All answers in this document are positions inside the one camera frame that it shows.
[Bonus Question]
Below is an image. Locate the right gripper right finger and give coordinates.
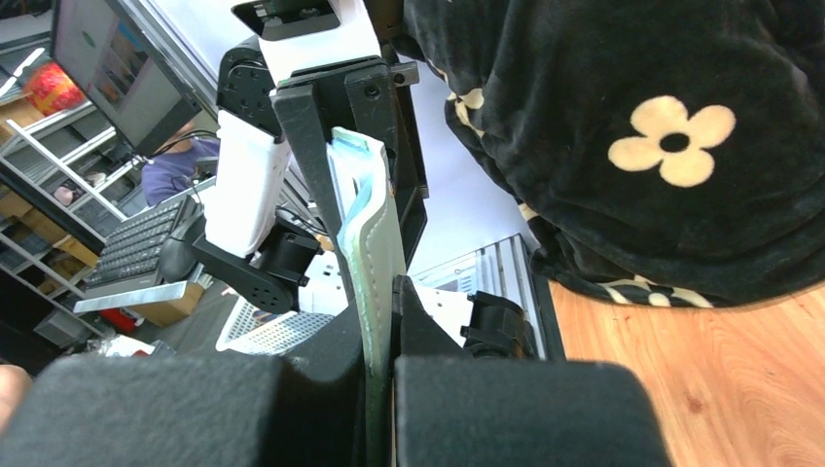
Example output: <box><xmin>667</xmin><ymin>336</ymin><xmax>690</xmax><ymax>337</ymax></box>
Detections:
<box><xmin>393</xmin><ymin>275</ymin><xmax>670</xmax><ymax>466</ymax></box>

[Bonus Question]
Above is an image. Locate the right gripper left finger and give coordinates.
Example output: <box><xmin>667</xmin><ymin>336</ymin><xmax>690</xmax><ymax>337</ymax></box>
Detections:
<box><xmin>1</xmin><ymin>309</ymin><xmax>364</xmax><ymax>466</ymax></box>

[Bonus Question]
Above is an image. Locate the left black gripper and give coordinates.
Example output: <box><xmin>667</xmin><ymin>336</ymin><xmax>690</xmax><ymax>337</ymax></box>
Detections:
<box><xmin>272</xmin><ymin>56</ymin><xmax>429</xmax><ymax>297</ymax></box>

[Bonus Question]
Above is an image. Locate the mint green card holder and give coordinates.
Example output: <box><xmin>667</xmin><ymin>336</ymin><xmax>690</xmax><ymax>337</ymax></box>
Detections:
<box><xmin>327</xmin><ymin>126</ymin><xmax>407</xmax><ymax>466</ymax></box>

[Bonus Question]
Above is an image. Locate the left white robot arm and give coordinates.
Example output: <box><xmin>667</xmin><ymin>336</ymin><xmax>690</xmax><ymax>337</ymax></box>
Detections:
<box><xmin>193</xmin><ymin>33</ymin><xmax>426</xmax><ymax>318</ymax></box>

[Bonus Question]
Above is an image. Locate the white perforated basket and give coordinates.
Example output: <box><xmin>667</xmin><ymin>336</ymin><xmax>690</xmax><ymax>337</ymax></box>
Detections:
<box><xmin>215</xmin><ymin>297</ymin><xmax>334</xmax><ymax>355</ymax></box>

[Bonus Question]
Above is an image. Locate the black computer mouse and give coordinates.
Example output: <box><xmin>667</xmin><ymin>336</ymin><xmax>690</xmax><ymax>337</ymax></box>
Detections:
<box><xmin>158</xmin><ymin>214</ymin><xmax>205</xmax><ymax>282</ymax></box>

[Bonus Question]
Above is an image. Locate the black keyboard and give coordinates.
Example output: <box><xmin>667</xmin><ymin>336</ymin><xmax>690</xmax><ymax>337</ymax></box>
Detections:
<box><xmin>85</xmin><ymin>197</ymin><xmax>199</xmax><ymax>299</ymax></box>

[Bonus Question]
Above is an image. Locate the computer monitor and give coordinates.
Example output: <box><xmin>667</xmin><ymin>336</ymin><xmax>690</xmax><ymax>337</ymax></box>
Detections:
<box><xmin>51</xmin><ymin>0</ymin><xmax>201</xmax><ymax>157</ymax></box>

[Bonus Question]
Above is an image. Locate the metal shelving rack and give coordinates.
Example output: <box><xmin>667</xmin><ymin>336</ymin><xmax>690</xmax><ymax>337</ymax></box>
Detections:
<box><xmin>1</xmin><ymin>98</ymin><xmax>145</xmax><ymax>339</ymax></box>

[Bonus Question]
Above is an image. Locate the black floral blanket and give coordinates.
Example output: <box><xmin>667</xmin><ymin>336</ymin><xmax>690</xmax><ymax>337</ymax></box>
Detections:
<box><xmin>397</xmin><ymin>1</ymin><xmax>824</xmax><ymax>307</ymax></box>

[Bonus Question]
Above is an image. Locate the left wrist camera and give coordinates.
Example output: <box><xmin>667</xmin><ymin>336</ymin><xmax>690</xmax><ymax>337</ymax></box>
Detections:
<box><xmin>231</xmin><ymin>0</ymin><xmax>382</xmax><ymax>85</ymax></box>

